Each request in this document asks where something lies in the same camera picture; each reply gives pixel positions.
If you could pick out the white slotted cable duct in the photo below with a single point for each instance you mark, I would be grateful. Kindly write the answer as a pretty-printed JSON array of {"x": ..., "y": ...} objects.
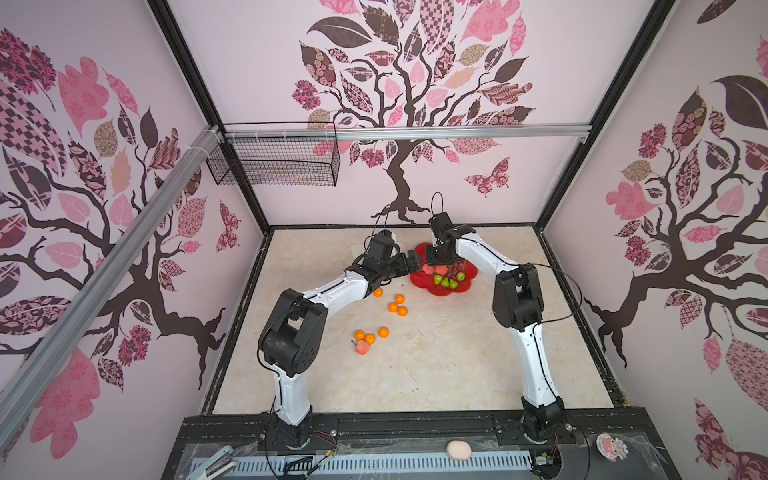
[{"x": 358, "y": 465}]

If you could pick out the aluminium rail left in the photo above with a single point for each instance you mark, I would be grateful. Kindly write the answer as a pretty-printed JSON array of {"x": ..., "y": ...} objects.
[{"x": 34, "y": 376}]

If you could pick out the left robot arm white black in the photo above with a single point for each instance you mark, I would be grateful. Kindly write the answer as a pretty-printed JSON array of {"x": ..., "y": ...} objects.
[{"x": 292, "y": 335}]

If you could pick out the black wire basket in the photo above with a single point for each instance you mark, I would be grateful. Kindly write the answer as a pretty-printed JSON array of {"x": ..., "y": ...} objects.
[{"x": 291, "y": 153}]

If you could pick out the red flower-shaped fruit bowl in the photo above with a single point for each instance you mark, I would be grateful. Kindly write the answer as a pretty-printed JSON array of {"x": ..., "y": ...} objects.
[{"x": 423, "y": 281}]

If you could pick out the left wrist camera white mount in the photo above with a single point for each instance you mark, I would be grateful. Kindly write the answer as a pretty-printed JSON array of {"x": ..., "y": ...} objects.
[{"x": 395, "y": 246}]

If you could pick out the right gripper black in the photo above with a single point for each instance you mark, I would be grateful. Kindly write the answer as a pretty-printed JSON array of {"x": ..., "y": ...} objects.
[{"x": 431, "y": 260}]

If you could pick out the white stapler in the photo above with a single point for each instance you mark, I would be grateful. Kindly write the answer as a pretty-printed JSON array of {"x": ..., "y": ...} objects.
[{"x": 218, "y": 465}]

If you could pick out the aluminium rail back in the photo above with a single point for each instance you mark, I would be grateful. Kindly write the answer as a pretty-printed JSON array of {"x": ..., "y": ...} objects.
[{"x": 417, "y": 133}]

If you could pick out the pink round sticker toy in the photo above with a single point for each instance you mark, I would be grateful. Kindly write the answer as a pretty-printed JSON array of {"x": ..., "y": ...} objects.
[{"x": 611, "y": 448}]

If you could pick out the aluminium rail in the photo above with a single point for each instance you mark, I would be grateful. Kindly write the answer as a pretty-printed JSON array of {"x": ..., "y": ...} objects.
[
  {"x": 417, "y": 133},
  {"x": 34, "y": 376}
]

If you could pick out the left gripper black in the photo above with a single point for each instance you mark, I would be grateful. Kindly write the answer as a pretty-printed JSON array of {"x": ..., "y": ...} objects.
[{"x": 413, "y": 265}]

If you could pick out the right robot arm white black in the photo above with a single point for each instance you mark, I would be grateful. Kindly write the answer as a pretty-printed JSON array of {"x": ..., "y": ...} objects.
[{"x": 518, "y": 306}]

